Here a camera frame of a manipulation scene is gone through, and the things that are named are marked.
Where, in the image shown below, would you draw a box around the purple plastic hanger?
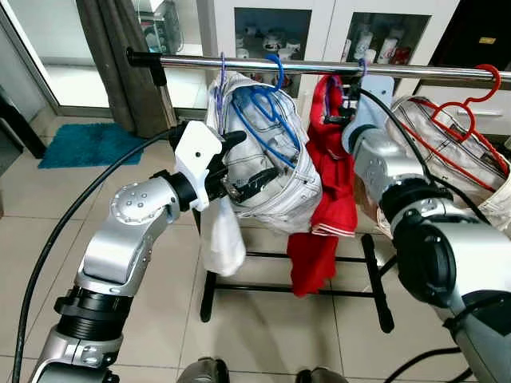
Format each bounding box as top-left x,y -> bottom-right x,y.
323,57 -> 370,109
212,51 -> 231,122

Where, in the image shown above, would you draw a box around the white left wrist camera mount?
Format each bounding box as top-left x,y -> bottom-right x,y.
172,120 -> 227,213

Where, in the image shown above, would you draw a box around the grey tied curtain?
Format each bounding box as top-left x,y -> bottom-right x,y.
77,0 -> 175,139

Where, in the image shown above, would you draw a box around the white jeans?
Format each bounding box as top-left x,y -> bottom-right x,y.
205,73 -> 324,235

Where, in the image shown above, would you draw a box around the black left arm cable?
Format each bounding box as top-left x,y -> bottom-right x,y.
11,126 -> 183,383

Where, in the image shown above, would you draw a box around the dark brown door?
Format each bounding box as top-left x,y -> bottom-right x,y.
430,0 -> 511,71

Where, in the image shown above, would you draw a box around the beige jeans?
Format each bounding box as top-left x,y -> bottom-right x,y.
374,94 -> 511,234

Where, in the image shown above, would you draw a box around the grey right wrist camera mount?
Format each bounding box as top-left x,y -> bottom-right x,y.
341,74 -> 397,158

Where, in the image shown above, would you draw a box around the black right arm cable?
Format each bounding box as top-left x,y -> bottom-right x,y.
355,86 -> 494,228

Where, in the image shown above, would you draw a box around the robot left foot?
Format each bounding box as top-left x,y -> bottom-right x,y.
176,357 -> 231,383

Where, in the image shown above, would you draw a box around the red plastic hanger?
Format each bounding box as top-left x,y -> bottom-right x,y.
415,64 -> 510,191

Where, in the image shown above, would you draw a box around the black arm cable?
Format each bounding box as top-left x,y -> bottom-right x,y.
355,86 -> 494,228
11,126 -> 183,383

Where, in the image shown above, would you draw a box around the red garment white stripes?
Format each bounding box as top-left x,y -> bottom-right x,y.
287,73 -> 359,298

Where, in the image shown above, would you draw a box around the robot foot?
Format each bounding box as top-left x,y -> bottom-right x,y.
295,366 -> 350,383
176,357 -> 231,383

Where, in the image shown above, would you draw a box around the blue plastic hanger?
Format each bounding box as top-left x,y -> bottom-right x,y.
230,52 -> 304,174

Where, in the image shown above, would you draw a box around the small white hanging cloth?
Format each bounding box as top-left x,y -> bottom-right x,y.
199,195 -> 248,278

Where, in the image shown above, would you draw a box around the white glass-door cabinet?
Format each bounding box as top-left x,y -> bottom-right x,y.
196,0 -> 511,116

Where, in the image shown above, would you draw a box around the teal floor mat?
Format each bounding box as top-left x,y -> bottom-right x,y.
38,121 -> 151,171

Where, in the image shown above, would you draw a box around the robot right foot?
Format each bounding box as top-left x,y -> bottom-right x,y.
295,366 -> 350,383

